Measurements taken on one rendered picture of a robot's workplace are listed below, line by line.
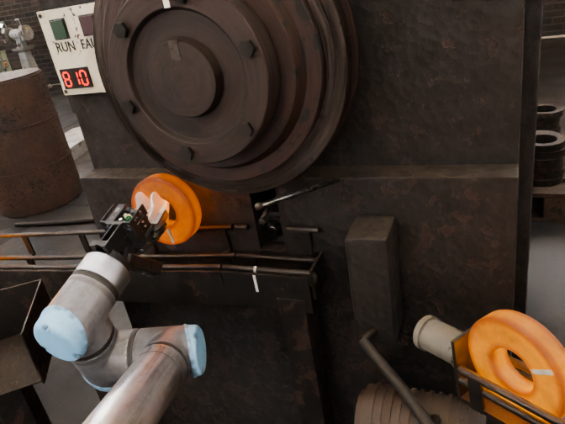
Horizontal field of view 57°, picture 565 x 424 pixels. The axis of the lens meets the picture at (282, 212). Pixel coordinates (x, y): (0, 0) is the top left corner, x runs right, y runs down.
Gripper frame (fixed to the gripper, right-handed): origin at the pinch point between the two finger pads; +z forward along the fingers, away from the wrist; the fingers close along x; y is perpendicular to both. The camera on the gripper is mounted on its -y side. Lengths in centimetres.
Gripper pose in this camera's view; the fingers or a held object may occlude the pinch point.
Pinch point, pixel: (163, 201)
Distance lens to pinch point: 111.5
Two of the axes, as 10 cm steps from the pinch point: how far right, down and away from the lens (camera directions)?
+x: -9.2, -0.1, 3.9
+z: 3.0, -6.8, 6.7
